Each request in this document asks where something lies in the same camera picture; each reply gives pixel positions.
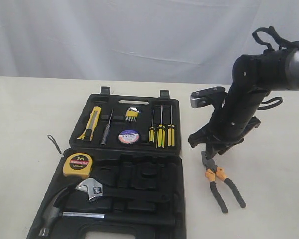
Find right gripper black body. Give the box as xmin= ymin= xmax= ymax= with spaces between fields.
xmin=188 ymin=116 xmax=261 ymax=148

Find orange black combination pliers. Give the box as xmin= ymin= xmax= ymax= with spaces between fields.
xmin=201 ymin=151 xmax=246 ymax=214

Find electrical tape roll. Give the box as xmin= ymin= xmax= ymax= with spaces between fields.
xmin=118 ymin=130 xmax=139 ymax=144

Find yellow utility knife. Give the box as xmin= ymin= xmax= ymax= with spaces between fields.
xmin=77 ymin=106 xmax=101 ymax=142

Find yellow tape measure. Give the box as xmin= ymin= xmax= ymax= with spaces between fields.
xmin=47 ymin=134 xmax=94 ymax=179

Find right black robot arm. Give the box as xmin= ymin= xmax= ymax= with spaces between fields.
xmin=188 ymin=48 xmax=299 ymax=159

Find black plastic tool case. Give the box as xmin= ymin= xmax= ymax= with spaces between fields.
xmin=27 ymin=87 xmax=186 ymax=239

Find right yellow black screwdriver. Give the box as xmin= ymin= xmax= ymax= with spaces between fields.
xmin=167 ymin=105 xmax=175 ymax=147

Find middle yellow black screwdriver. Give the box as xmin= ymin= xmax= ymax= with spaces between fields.
xmin=156 ymin=105 xmax=165 ymax=148

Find small yellow black screwdriver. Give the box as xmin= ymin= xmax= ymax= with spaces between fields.
xmin=148 ymin=110 xmax=155 ymax=143

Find yellow hex key set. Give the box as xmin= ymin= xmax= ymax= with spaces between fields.
xmin=125 ymin=107 xmax=140 ymax=122

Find white backdrop curtain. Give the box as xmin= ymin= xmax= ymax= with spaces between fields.
xmin=0 ymin=0 xmax=299 ymax=84

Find adjustable wrench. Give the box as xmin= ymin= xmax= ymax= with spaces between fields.
xmin=75 ymin=178 xmax=170 ymax=203

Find claw hammer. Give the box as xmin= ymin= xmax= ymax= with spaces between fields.
xmin=38 ymin=187 xmax=176 ymax=237

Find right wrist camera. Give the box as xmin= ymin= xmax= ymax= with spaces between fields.
xmin=190 ymin=86 xmax=227 ymax=108

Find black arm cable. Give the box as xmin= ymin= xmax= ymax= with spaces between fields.
xmin=252 ymin=26 xmax=299 ymax=112

